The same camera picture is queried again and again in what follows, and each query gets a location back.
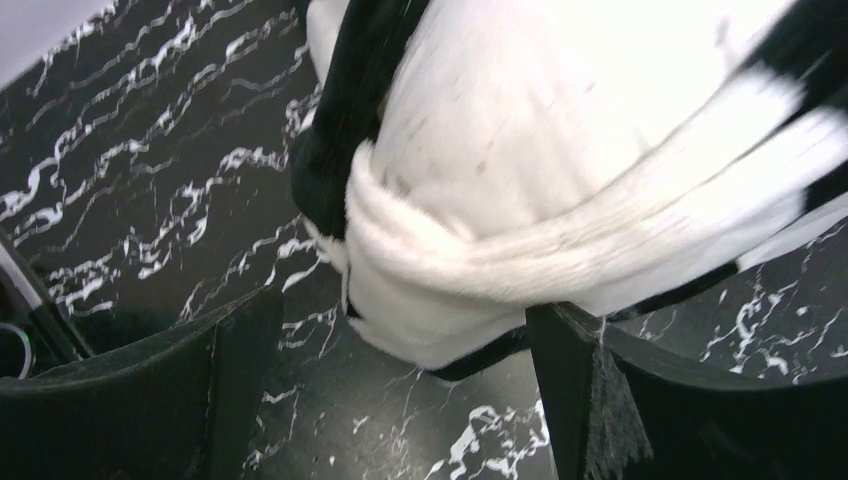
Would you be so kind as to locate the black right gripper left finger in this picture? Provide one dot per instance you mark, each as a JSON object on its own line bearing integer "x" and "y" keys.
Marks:
{"x": 180, "y": 404}

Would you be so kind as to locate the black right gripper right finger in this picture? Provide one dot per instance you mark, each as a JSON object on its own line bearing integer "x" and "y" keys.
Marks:
{"x": 621, "y": 407}

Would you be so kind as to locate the black white checkered pillowcase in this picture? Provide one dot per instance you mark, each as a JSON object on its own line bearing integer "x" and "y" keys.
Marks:
{"x": 756, "y": 171}

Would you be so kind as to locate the white pillow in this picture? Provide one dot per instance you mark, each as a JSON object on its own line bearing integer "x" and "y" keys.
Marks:
{"x": 505, "y": 114}

